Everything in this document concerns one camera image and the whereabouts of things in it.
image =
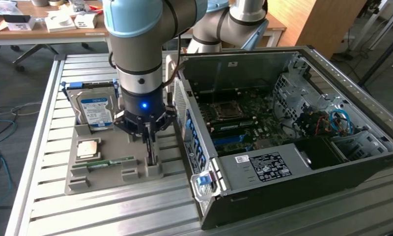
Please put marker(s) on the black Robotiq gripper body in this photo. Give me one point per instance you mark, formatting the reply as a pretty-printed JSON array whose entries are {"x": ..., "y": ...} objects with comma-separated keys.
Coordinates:
[{"x": 144, "y": 98}]

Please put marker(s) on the graphics card with metal bracket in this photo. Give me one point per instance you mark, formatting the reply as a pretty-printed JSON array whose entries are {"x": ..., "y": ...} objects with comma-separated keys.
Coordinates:
[{"x": 152, "y": 155}]

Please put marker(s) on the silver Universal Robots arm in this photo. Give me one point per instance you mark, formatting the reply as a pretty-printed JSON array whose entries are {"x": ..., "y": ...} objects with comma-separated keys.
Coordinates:
[{"x": 140, "y": 37}]

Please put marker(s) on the hard disk in blue carrier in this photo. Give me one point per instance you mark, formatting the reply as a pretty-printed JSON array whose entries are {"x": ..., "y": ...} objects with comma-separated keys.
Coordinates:
[{"x": 94, "y": 108}]

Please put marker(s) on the grey plastic parts rack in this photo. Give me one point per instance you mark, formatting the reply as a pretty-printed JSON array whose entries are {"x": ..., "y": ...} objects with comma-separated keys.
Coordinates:
[{"x": 114, "y": 152}]

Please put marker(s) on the CPU chip with metal lid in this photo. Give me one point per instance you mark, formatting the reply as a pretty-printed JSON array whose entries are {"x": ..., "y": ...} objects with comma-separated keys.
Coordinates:
[{"x": 86, "y": 148}]

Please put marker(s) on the green RAM stick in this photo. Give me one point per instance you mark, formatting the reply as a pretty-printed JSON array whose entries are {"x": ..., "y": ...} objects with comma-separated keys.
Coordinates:
[{"x": 101, "y": 163}]

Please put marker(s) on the CPU socket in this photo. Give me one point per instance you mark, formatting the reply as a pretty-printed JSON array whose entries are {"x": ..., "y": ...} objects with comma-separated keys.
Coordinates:
[{"x": 226, "y": 109}]

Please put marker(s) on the blue release latch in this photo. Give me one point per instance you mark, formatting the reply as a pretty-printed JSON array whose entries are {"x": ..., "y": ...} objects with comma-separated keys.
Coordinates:
[{"x": 202, "y": 180}]

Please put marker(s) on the grey power supply unit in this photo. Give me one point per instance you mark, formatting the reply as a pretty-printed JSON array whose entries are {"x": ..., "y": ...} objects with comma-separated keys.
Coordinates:
[{"x": 236, "y": 172}]

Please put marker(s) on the green motherboard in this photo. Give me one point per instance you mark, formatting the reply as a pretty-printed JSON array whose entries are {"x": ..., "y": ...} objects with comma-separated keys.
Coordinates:
[{"x": 268, "y": 127}]

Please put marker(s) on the small white labelled box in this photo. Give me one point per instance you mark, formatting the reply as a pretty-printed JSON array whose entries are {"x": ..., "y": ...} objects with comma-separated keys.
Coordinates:
[{"x": 85, "y": 22}]

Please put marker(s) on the white box with tape roll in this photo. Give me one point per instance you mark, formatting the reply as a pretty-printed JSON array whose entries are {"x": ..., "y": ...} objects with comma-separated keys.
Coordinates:
[{"x": 60, "y": 27}]

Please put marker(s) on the metal drive cage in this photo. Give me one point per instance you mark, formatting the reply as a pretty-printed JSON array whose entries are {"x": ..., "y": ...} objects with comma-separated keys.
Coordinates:
[{"x": 290, "y": 93}]

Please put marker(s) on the orange small item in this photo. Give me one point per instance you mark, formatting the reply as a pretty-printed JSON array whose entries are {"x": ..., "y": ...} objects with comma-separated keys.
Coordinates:
[{"x": 96, "y": 9}]

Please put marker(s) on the crumpled plastic packaging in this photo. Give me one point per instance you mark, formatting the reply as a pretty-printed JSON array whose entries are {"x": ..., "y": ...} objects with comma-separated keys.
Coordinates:
[{"x": 78, "y": 5}]

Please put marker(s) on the open black PC case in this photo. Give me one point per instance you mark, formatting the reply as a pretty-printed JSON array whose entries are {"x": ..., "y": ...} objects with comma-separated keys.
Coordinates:
[{"x": 281, "y": 196}]

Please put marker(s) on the beige tape roll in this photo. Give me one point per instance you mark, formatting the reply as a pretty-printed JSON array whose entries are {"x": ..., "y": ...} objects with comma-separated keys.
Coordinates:
[{"x": 54, "y": 2}]

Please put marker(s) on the white box with black lid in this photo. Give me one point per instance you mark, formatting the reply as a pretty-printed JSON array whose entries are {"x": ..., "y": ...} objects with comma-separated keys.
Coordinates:
[{"x": 18, "y": 25}]

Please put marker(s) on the grey cup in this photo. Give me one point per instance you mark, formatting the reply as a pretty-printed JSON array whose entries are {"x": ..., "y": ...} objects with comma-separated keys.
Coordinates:
[{"x": 38, "y": 2}]

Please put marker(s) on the clear plastic bag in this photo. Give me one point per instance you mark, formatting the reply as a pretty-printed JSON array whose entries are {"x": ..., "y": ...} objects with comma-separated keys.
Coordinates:
[{"x": 2, "y": 8}]

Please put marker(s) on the metal disk bay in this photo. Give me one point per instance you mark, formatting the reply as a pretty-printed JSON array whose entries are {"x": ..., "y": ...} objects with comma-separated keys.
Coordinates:
[{"x": 357, "y": 145}]

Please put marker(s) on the wooden cabinet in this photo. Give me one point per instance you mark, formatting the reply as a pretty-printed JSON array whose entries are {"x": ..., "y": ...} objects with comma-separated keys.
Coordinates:
[{"x": 330, "y": 24}]

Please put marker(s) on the black slanted pole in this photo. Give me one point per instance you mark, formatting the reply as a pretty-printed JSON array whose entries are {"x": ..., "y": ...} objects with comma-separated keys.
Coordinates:
[{"x": 381, "y": 58}]

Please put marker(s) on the white wall socket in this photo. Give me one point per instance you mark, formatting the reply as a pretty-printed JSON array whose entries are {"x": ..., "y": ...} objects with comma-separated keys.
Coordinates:
[{"x": 348, "y": 36}]

